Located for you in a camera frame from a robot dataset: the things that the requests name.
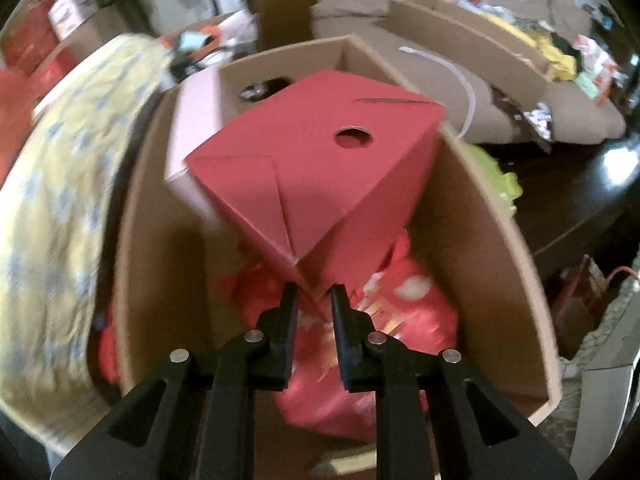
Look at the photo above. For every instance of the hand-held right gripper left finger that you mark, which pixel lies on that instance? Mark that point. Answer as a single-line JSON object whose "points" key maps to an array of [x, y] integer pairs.
{"points": [[280, 350]]}

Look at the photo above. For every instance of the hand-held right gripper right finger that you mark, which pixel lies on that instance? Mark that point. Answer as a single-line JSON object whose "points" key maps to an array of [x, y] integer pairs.
{"points": [[352, 355]]}

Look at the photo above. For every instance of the red cartoon gift bag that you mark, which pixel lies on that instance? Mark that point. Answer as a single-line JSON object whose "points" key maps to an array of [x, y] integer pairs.
{"points": [[410, 320]]}

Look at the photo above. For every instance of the brown cardboard box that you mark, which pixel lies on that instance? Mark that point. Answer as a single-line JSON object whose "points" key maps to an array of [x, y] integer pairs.
{"points": [[475, 260]]}

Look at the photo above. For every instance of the red paper carton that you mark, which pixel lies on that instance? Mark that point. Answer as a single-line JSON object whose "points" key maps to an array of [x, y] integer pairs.
{"points": [[310, 185]]}

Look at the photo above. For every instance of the pink box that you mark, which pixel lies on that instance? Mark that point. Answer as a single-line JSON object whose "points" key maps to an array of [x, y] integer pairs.
{"points": [[195, 110]]}

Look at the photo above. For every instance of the green plastic toy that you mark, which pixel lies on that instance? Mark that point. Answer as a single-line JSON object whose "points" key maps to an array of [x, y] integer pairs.
{"points": [[505, 185]]}

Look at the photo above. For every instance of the brown paper shopping bag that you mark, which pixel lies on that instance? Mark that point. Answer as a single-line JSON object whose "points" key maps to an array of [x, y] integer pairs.
{"points": [[595, 285]]}

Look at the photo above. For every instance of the white floor appliance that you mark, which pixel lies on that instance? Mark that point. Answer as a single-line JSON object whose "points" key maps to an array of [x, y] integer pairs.
{"points": [[610, 410]]}

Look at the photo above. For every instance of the yellow checked tablecloth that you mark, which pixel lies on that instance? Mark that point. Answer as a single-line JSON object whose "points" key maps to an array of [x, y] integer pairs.
{"points": [[50, 210]]}

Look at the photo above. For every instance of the brown sofa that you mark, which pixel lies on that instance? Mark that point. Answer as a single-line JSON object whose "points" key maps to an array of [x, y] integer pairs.
{"points": [[500, 105]]}

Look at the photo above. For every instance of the long shallow cardboard tray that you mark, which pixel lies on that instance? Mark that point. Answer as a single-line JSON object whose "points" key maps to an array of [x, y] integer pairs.
{"points": [[500, 50]]}

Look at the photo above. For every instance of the yellow plastic bag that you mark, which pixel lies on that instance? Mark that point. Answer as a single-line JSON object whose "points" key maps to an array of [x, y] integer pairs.
{"points": [[560, 62]]}

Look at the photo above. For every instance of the orange white plastic bag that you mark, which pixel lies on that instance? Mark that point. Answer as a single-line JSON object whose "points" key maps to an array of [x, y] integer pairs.
{"points": [[600, 65]]}

